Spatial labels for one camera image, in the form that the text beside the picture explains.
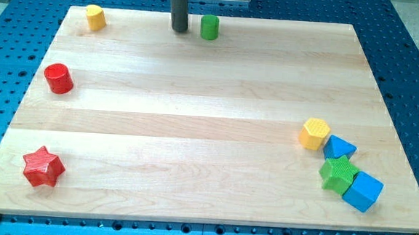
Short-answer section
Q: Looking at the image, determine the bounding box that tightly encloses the light wooden board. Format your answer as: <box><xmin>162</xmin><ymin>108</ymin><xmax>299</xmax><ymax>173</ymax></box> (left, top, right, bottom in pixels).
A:
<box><xmin>0</xmin><ymin>6</ymin><xmax>419</xmax><ymax>233</ymax></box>

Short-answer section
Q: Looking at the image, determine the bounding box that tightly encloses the green cylinder block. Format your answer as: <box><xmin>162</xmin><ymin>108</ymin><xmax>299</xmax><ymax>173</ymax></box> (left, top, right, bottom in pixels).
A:
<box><xmin>200</xmin><ymin>15</ymin><xmax>220</xmax><ymax>41</ymax></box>

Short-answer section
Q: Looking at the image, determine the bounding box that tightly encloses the yellow cylinder block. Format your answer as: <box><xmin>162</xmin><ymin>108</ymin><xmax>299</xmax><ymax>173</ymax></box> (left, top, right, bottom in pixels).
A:
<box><xmin>86</xmin><ymin>4</ymin><xmax>107</xmax><ymax>31</ymax></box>

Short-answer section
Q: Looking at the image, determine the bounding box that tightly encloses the green star block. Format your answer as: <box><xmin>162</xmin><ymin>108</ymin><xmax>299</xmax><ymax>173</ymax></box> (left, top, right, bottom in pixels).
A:
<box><xmin>319</xmin><ymin>155</ymin><xmax>360</xmax><ymax>196</ymax></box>

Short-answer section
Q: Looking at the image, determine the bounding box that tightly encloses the blue triangle block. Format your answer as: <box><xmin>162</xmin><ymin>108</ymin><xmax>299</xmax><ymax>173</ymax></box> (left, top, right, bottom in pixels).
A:
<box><xmin>323</xmin><ymin>135</ymin><xmax>357</xmax><ymax>159</ymax></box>

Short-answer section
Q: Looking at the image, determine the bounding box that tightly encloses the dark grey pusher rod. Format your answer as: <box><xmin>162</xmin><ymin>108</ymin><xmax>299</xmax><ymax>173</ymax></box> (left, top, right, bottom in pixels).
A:
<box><xmin>170</xmin><ymin>0</ymin><xmax>188</xmax><ymax>33</ymax></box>

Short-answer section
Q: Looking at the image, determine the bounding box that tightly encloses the yellow hexagon block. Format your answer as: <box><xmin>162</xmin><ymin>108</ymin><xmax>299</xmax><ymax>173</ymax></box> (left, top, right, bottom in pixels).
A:
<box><xmin>298</xmin><ymin>118</ymin><xmax>331</xmax><ymax>151</ymax></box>

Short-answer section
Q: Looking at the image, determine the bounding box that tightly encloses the red star block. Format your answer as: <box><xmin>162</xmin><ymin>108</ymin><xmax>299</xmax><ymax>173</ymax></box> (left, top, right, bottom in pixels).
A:
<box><xmin>23</xmin><ymin>146</ymin><xmax>65</xmax><ymax>187</ymax></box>

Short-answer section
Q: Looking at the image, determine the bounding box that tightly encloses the blue perforated metal table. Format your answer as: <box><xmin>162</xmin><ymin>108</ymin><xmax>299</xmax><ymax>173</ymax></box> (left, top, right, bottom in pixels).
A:
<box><xmin>0</xmin><ymin>0</ymin><xmax>419</xmax><ymax>235</ymax></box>

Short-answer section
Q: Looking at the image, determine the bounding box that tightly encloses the red cylinder block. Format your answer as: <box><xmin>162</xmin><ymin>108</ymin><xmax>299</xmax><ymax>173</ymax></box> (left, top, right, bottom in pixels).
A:
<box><xmin>44</xmin><ymin>63</ymin><xmax>73</xmax><ymax>95</ymax></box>

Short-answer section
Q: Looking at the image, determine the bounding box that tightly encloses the blue cube block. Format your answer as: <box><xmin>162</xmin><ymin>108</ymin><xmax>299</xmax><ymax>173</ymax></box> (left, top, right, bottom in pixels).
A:
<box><xmin>342</xmin><ymin>171</ymin><xmax>384</xmax><ymax>213</ymax></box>

